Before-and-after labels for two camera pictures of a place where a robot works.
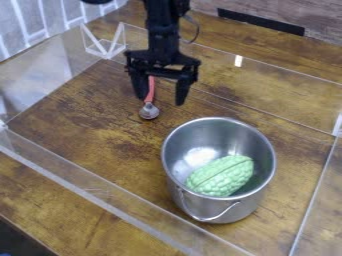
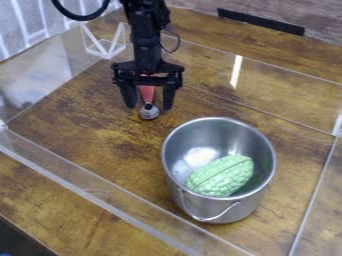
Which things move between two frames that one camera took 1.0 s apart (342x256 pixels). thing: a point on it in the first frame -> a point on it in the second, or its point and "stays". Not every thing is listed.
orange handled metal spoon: x=149 y=111 stays
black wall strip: x=263 y=22 stays
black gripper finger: x=182 y=89 -> x=169 y=96
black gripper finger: x=141 y=80 -> x=130 y=94
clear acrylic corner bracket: x=105 y=48 stays
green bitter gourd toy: x=224 y=176 stays
